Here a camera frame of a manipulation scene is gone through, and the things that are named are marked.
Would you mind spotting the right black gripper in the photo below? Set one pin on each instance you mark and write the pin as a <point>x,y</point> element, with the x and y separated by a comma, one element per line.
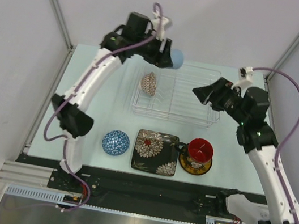
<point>208,93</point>

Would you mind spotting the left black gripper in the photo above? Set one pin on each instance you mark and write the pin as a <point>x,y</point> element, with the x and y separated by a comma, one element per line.
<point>162,59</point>

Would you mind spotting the light blue cup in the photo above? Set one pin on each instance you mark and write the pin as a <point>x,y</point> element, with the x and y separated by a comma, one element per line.
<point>177,58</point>

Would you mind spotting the beige patterned bowl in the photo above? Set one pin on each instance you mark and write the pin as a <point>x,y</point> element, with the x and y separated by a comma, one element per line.
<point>148,84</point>

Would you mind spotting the clear wire dish rack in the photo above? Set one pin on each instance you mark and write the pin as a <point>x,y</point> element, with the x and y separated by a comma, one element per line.
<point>174,100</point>

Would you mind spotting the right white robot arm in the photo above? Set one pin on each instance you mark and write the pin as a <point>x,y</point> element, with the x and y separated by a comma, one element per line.
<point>260,144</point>

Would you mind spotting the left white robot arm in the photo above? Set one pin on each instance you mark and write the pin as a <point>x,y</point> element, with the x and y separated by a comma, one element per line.
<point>70,108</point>

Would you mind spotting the red black mug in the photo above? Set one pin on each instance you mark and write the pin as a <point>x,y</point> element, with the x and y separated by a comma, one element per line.
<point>197,151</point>

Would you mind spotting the yellow black saucer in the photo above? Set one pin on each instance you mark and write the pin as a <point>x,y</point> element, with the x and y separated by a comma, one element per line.
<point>193,167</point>

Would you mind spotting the black floral square plate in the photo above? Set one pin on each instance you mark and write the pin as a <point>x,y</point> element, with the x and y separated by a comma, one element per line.
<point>155,153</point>

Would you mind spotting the blue patterned bowl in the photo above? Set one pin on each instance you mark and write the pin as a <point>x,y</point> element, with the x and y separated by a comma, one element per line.
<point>115,143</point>

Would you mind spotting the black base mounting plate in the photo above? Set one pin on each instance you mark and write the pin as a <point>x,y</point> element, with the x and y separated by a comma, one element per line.
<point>144,207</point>

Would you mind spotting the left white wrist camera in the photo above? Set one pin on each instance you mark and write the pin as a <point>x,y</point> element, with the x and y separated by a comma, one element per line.
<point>160,24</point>

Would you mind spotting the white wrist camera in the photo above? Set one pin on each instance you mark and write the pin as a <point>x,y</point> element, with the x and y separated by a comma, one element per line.
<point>245,78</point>
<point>160,24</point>

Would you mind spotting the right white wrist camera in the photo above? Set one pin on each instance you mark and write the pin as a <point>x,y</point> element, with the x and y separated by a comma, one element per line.
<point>245,78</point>

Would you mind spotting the white slotted cable duct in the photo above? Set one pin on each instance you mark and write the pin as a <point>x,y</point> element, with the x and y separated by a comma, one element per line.
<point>62,199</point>

